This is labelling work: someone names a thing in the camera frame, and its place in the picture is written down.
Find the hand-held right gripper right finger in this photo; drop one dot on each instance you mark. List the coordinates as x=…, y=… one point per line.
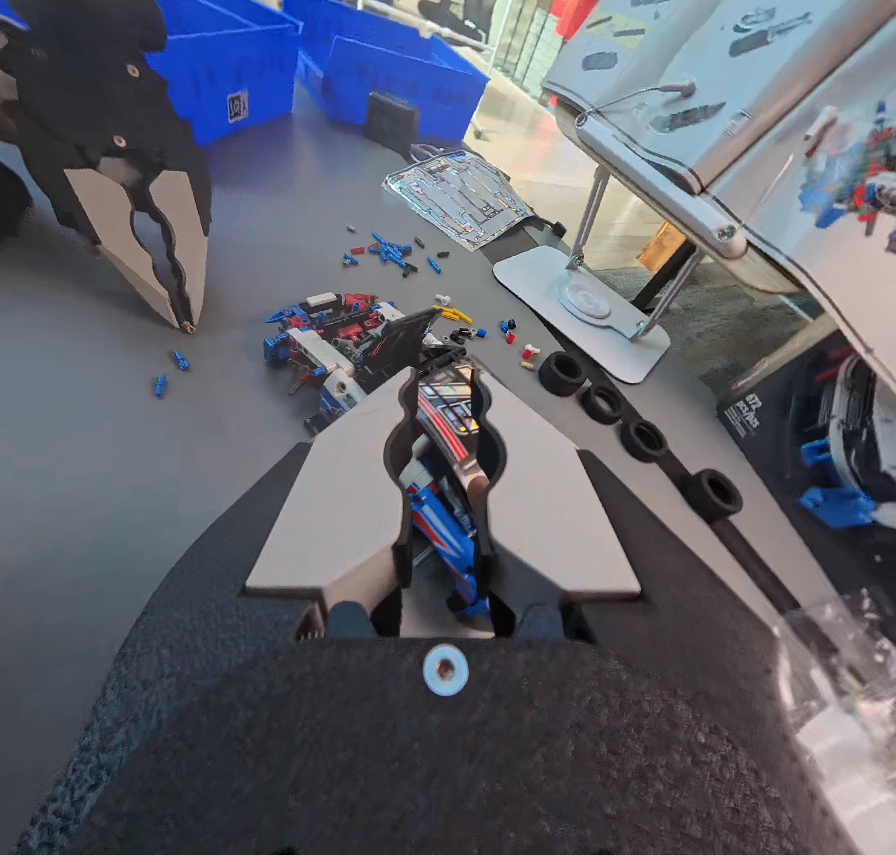
x=553, y=519

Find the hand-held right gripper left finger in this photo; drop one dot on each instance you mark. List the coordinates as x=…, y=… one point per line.
x=329, y=512

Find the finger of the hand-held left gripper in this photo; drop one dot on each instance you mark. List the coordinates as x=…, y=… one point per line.
x=112, y=225
x=185, y=239

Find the toy brick race car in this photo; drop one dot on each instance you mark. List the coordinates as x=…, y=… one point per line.
x=336, y=358

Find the grey desk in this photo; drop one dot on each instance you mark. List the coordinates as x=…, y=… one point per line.
x=105, y=449

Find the black rubber toy tire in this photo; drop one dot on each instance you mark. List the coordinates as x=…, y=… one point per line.
x=602, y=403
x=644, y=440
x=563, y=373
x=712, y=494

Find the blue bin with square label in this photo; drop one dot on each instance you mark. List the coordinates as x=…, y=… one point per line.
x=210, y=64

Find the scattered mixed small parts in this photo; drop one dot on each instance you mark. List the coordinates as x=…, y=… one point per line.
x=511, y=338

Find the pile of small blue pins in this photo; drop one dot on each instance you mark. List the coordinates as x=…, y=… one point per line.
x=386, y=248

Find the yellow connector piece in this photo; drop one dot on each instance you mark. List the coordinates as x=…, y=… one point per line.
x=448, y=311

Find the small black box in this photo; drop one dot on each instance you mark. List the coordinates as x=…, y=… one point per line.
x=392, y=123

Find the black toy packaging box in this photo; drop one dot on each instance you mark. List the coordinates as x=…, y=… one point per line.
x=763, y=407

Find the silver book stand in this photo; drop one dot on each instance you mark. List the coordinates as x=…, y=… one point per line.
x=532, y=274

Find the blue open-front plastic bin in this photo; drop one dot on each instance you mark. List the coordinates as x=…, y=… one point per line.
x=392, y=78

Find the shiny sticker sheet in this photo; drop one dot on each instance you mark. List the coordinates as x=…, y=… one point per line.
x=455, y=200

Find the wooden table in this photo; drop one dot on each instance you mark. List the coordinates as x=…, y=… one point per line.
x=661, y=246

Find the clear plastic bag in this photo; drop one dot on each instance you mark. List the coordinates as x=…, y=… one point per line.
x=840, y=659

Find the open instruction booklet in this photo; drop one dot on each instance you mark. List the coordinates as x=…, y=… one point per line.
x=700, y=22

